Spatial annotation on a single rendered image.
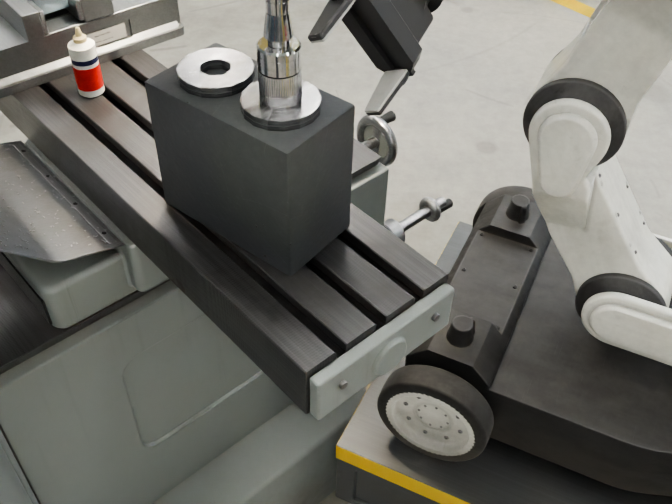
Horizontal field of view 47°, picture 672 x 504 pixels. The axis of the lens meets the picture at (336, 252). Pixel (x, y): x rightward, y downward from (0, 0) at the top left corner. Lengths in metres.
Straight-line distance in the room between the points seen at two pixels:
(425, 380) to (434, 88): 1.93
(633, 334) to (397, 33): 0.70
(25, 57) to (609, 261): 0.97
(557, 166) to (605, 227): 0.16
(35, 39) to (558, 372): 1.01
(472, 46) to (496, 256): 1.96
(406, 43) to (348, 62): 2.36
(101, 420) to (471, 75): 2.24
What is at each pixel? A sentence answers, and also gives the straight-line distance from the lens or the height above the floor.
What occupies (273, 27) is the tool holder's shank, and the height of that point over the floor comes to 1.24.
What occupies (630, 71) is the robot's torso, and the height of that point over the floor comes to 1.09.
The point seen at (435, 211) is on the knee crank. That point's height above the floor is 0.54.
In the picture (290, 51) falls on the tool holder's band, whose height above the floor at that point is 1.22.
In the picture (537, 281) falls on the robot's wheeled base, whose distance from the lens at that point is 1.51.
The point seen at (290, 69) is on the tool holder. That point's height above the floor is 1.20.
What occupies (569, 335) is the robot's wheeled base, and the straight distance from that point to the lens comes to 1.44.
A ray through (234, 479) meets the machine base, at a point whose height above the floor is 0.20.
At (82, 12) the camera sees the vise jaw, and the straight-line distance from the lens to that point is 1.33.
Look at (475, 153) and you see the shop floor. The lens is 2.75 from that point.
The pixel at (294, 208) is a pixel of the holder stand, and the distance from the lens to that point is 0.86.
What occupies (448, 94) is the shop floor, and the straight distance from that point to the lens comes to 3.04.
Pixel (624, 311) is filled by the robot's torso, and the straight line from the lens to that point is 1.30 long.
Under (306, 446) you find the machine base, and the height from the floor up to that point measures 0.20.
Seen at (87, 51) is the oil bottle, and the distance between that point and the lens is 1.23.
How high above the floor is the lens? 1.62
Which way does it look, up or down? 44 degrees down
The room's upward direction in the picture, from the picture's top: 2 degrees clockwise
